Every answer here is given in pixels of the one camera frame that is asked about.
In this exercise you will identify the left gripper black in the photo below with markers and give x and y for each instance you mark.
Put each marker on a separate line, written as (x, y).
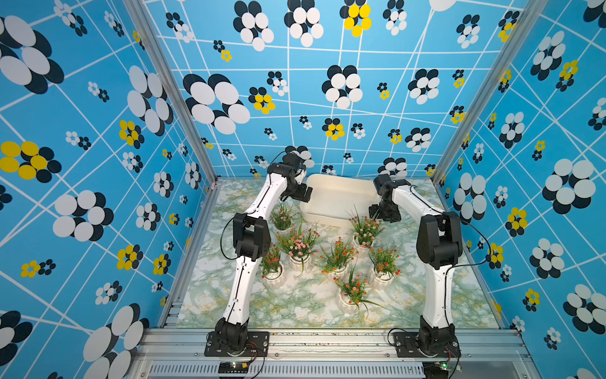
(300, 195)

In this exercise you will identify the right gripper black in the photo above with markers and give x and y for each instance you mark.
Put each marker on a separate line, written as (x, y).
(372, 214)

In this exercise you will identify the potted plant red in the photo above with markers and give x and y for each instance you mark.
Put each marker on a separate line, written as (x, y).
(272, 270)
(384, 268)

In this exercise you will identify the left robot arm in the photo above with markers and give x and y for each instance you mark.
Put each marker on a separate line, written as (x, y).
(252, 240)

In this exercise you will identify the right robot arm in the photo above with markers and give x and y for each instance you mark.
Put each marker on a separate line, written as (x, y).
(439, 247)

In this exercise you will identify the white plastic storage box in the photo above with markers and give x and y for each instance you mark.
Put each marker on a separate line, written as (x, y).
(334, 200)

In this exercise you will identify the potted plant pink centre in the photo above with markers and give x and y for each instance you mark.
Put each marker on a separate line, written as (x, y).
(300, 246)

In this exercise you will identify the potted plant orange centre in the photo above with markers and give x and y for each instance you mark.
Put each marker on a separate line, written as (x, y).
(337, 260)

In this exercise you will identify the potted plant front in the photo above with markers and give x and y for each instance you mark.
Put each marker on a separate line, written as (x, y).
(353, 292)

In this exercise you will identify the right controller board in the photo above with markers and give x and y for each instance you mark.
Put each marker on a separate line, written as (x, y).
(435, 371)

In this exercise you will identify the controller board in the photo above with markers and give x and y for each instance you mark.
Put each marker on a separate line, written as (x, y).
(435, 371)
(233, 368)

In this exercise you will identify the left controller board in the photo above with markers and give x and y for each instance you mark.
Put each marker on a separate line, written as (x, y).
(233, 368)

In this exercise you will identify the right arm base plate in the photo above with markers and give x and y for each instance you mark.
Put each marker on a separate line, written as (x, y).
(442, 345)

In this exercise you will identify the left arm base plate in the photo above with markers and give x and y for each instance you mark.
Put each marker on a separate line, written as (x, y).
(254, 344)

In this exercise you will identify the aluminium front rail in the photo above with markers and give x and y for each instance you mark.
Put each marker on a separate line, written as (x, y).
(333, 353)

